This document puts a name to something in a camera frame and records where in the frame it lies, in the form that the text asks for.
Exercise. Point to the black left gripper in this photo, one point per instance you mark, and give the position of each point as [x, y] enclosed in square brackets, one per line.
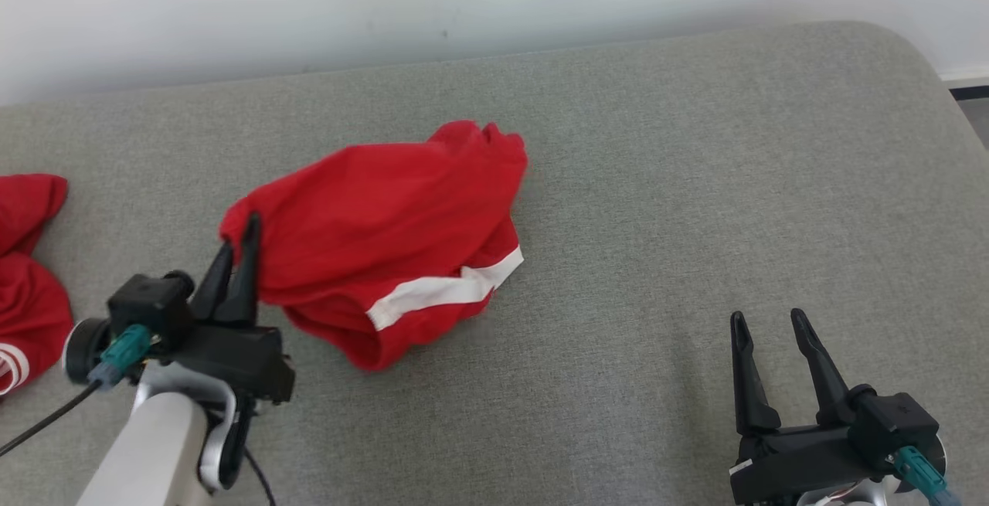
[239, 359]

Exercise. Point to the red Bulls 23 jersey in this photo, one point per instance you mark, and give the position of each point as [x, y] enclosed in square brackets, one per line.
[31, 305]

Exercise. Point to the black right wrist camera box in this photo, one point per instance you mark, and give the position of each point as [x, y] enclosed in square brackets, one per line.
[896, 417]

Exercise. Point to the red shorts with white stripe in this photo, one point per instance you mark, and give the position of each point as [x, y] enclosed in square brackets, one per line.
[386, 205]

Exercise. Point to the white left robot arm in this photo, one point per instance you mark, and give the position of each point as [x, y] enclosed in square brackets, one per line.
[154, 444]

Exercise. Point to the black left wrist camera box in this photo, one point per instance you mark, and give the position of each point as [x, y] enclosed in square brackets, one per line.
[147, 301]

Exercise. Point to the white baseboard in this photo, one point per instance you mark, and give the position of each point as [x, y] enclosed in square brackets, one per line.
[966, 78]

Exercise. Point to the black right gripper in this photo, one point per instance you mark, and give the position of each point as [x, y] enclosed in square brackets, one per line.
[796, 463]

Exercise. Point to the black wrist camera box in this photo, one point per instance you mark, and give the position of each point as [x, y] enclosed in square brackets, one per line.
[896, 417]
[147, 301]

